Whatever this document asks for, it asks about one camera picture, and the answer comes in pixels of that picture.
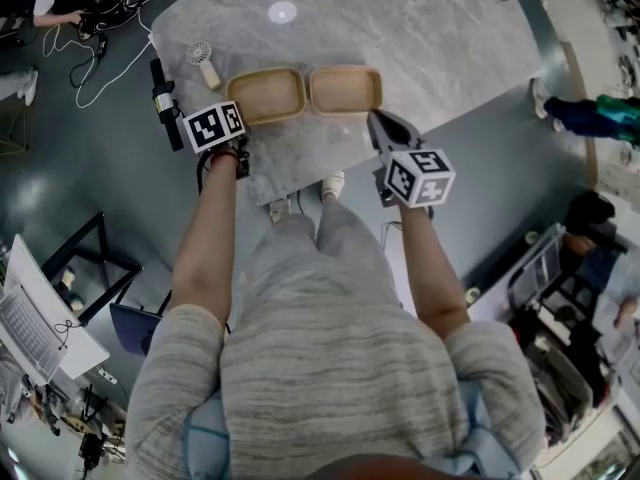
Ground small white handheld fan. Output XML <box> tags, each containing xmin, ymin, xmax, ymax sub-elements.
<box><xmin>185</xmin><ymin>40</ymin><xmax>222</xmax><ymax>90</ymax></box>

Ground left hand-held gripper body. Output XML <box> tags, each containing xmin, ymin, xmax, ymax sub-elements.
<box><xmin>182</xmin><ymin>98</ymin><xmax>252</xmax><ymax>182</ymax></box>

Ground person's grey trousers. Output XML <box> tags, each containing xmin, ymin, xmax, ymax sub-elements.
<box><xmin>244</xmin><ymin>200</ymin><xmax>401</xmax><ymax>294</ymax></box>

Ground grey marble table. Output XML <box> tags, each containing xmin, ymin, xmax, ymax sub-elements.
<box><xmin>149</xmin><ymin>0</ymin><xmax>545</xmax><ymax>208</ymax></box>

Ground dark blue chair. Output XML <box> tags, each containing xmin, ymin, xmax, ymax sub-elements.
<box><xmin>109</xmin><ymin>301</ymin><xmax>164</xmax><ymax>358</ymax></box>

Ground beige tray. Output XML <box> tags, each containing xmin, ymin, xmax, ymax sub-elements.
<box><xmin>224</xmin><ymin>65</ymin><xmax>385</xmax><ymax>127</ymax></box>

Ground person's right white shoe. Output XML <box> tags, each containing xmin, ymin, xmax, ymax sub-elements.
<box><xmin>321</xmin><ymin>170</ymin><xmax>347</xmax><ymax>202</ymax></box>

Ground white cluttered desk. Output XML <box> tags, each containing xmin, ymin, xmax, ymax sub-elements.
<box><xmin>467</xmin><ymin>222</ymin><xmax>640</xmax><ymax>469</ymax></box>

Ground black frame side table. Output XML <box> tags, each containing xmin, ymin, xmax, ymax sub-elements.
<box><xmin>40</xmin><ymin>211</ymin><xmax>144</xmax><ymax>327</ymax></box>

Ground silver laptop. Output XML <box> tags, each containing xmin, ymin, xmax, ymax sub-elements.
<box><xmin>0</xmin><ymin>255</ymin><xmax>64</xmax><ymax>384</ymax></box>

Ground person's left white shoe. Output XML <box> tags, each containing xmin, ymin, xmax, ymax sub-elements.
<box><xmin>268</xmin><ymin>196</ymin><xmax>292</xmax><ymax>223</ymax></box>

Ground person's left forearm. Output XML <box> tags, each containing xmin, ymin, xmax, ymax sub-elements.
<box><xmin>171</xmin><ymin>151</ymin><xmax>240</xmax><ymax>330</ymax></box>

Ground person's grey knit top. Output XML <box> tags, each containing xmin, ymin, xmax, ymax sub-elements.
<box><xmin>127</xmin><ymin>267</ymin><xmax>547</xmax><ymax>480</ymax></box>

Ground white floor cable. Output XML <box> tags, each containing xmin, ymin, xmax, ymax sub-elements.
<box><xmin>42</xmin><ymin>0</ymin><xmax>189</xmax><ymax>109</ymax></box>

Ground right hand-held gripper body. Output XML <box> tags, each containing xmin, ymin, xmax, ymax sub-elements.
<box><xmin>372</xmin><ymin>146</ymin><xmax>457</xmax><ymax>210</ymax></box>

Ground person's white shoe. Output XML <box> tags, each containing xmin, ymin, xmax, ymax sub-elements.
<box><xmin>268</xmin><ymin>196</ymin><xmax>292</xmax><ymax>223</ymax></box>
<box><xmin>321</xmin><ymin>170</ymin><xmax>347</xmax><ymax>202</ymax></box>

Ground black cable on desk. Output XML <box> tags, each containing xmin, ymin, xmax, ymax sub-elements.
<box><xmin>53</xmin><ymin>319</ymin><xmax>81</xmax><ymax>352</ymax></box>

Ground person's right forearm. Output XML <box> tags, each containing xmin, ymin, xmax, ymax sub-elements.
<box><xmin>397</xmin><ymin>202</ymin><xmax>472</xmax><ymax>342</ymax></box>

